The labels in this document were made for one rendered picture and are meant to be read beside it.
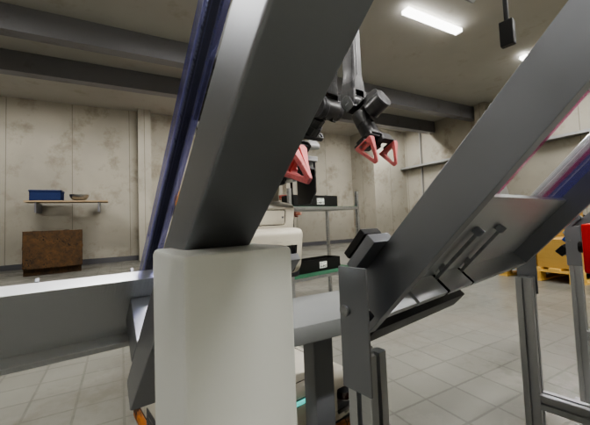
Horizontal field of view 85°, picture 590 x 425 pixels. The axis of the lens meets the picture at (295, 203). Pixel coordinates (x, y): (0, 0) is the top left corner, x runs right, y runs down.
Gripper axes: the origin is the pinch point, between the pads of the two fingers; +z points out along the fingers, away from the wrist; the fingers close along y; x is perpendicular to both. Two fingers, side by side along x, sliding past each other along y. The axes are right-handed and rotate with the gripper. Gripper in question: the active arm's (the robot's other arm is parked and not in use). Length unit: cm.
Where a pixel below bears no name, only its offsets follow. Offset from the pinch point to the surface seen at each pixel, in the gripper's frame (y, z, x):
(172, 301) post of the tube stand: -34.1, 26.9, -9.5
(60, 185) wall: 35, -704, 518
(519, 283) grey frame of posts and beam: 70, 29, 12
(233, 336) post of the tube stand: -31.9, 29.5, -9.4
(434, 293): 15.9, 25.1, 5.9
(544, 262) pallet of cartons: 436, 6, 88
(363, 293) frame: -4.5, 22.9, 3.0
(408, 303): 7.5, 25.0, 6.0
